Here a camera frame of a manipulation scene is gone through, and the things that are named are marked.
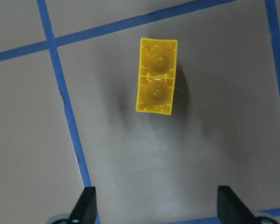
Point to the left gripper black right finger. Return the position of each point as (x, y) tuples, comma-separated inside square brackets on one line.
[(230, 209)]

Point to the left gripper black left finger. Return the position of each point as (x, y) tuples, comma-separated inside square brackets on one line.
[(84, 211)]

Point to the yellow toy block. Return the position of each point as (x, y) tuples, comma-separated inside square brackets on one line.
[(156, 76)]

